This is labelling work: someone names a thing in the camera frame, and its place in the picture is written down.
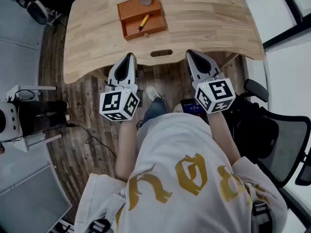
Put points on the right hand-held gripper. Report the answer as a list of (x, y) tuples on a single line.
[(218, 91)]

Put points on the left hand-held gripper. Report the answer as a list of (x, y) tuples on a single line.
[(110, 104)]

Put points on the orange-brown desk tray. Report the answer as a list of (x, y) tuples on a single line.
[(131, 8)]

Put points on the person's right forearm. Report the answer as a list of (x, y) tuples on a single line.
[(222, 135)]

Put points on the person's left forearm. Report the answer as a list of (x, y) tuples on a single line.
[(125, 149)]

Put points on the white shoe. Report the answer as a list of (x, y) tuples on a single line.
[(153, 92)]

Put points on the black phone with lit screen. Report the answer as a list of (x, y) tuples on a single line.
[(190, 107)]

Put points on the person's blue jeans leg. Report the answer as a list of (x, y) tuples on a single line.
[(155, 109)]

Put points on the white metal stand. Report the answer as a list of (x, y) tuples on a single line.
[(46, 88)]

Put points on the white shirt with gold print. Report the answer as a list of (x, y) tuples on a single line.
[(175, 142)]

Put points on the white and black pod backpack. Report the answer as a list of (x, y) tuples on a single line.
[(37, 12)]

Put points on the black mesh office chair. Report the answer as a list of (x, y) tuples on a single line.
[(286, 142)]

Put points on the white round backpack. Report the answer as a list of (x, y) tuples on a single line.
[(9, 122)]

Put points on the black window frame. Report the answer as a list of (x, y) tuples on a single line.
[(291, 1)]

